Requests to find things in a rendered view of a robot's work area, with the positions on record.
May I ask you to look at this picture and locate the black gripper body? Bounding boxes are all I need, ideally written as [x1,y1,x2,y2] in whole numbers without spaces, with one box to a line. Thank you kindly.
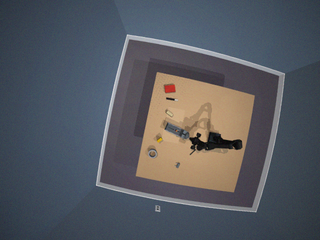
[190,133,202,150]

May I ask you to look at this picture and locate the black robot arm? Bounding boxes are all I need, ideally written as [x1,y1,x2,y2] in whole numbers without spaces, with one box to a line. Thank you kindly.
[192,135,243,151]

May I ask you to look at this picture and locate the red rectangular block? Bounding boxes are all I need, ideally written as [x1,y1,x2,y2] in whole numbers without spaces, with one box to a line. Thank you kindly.
[164,85,176,93]

